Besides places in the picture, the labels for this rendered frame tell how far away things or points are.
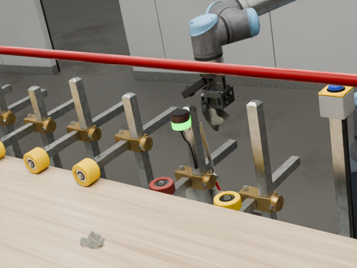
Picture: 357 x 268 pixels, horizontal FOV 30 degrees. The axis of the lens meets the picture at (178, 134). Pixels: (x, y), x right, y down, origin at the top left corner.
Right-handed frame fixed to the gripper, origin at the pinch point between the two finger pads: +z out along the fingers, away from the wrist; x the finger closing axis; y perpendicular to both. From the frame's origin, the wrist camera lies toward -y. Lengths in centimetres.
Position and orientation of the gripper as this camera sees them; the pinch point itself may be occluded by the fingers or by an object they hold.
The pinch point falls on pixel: (214, 126)
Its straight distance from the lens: 215.6
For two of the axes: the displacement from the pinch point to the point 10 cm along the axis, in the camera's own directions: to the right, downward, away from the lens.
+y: 7.9, 1.3, -6.1
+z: 1.7, 8.9, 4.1
